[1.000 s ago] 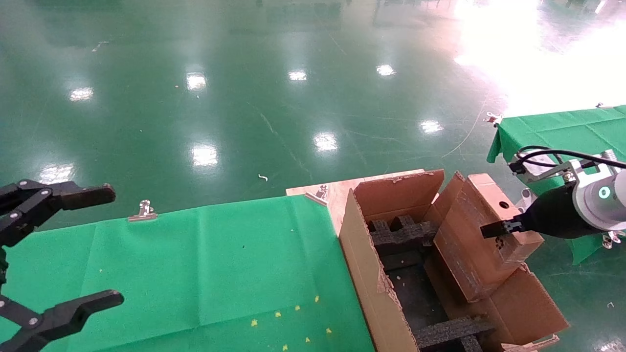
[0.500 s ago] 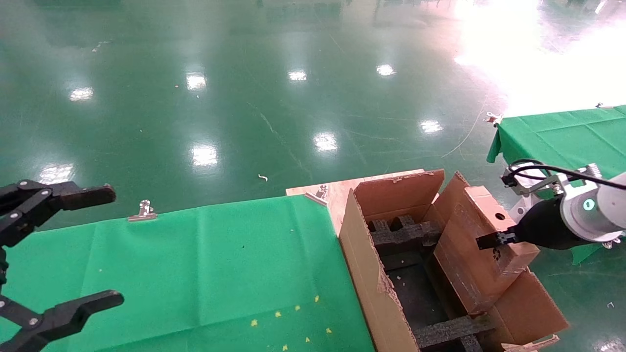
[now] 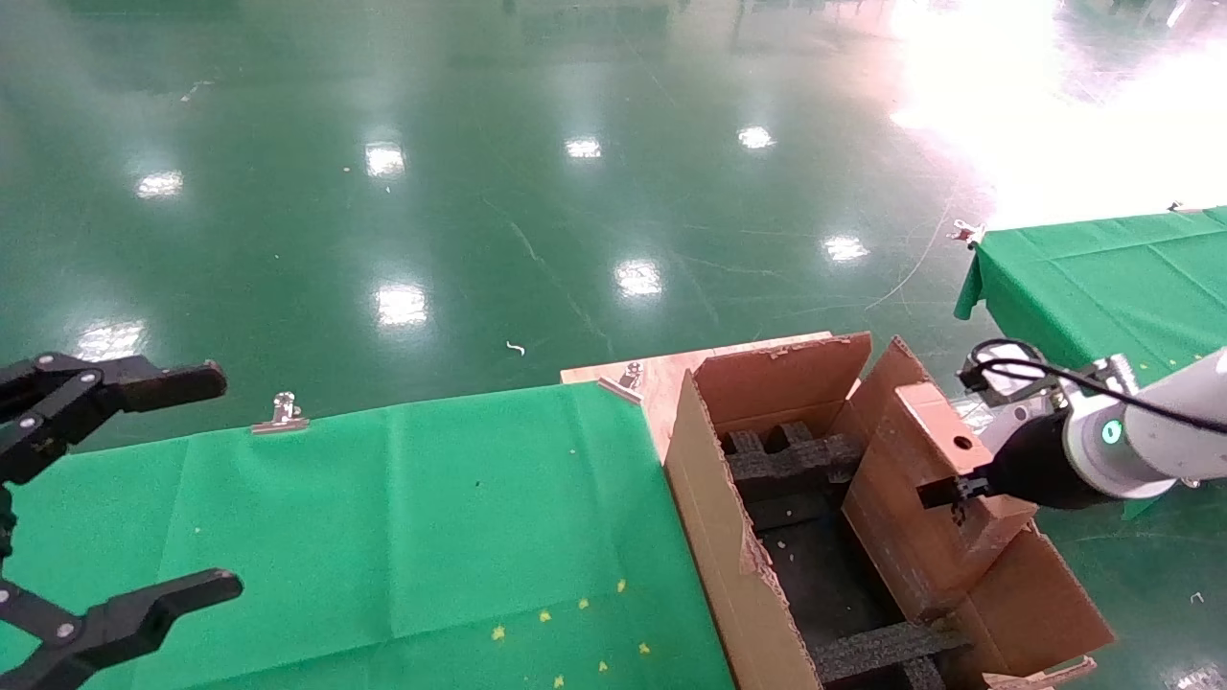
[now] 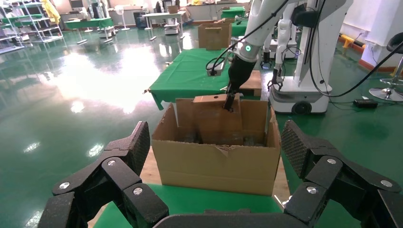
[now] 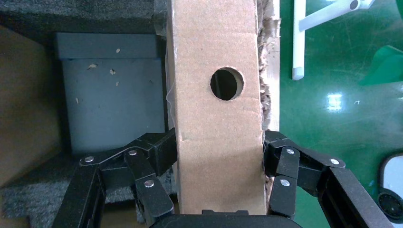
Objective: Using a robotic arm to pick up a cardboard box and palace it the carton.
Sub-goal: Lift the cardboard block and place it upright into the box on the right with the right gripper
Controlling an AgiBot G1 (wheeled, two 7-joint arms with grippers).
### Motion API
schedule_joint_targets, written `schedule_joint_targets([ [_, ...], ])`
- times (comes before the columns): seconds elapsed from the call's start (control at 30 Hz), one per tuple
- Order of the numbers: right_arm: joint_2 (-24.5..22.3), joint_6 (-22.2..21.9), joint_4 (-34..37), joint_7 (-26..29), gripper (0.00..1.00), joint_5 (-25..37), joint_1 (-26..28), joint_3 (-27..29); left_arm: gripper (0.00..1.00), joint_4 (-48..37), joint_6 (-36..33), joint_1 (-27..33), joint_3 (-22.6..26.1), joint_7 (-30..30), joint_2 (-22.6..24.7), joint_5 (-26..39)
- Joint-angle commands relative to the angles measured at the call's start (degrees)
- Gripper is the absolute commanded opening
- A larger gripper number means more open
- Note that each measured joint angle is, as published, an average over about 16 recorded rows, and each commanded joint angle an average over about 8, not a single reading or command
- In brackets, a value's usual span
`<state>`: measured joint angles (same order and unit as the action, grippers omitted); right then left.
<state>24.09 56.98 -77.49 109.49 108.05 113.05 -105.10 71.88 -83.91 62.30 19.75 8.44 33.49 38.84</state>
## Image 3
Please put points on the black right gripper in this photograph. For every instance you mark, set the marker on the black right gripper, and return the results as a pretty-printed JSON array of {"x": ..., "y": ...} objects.
[{"x": 1040, "y": 470}]

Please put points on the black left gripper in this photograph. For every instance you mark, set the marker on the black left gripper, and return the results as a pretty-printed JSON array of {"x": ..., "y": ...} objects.
[{"x": 5, "y": 527}]

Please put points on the small brown cardboard box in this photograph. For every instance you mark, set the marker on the small brown cardboard box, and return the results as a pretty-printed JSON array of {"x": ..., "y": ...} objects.
[{"x": 911, "y": 537}]

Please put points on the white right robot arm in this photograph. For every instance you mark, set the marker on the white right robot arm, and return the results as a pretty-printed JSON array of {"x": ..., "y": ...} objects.
[{"x": 1169, "y": 431}]

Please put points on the large open cardboard carton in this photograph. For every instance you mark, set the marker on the large open cardboard carton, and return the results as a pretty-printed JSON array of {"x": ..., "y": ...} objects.
[{"x": 709, "y": 517}]

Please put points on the black foam divider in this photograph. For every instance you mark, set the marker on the black foam divider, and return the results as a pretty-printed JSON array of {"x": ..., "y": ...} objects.
[
  {"x": 872, "y": 654},
  {"x": 796, "y": 460}
]

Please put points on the metal binder clip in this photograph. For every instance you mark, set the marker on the metal binder clip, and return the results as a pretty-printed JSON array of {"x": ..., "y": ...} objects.
[
  {"x": 621, "y": 388},
  {"x": 281, "y": 420},
  {"x": 966, "y": 232}
]

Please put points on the large green table cloth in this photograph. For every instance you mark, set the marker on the large green table cloth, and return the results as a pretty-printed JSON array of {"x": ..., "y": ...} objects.
[{"x": 383, "y": 537}]

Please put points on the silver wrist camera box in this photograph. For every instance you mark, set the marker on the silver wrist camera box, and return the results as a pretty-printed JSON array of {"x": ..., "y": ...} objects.
[{"x": 1011, "y": 383}]

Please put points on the grey camera mounting bracket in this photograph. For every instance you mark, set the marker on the grey camera mounting bracket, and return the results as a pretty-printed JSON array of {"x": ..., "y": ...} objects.
[{"x": 1117, "y": 369}]

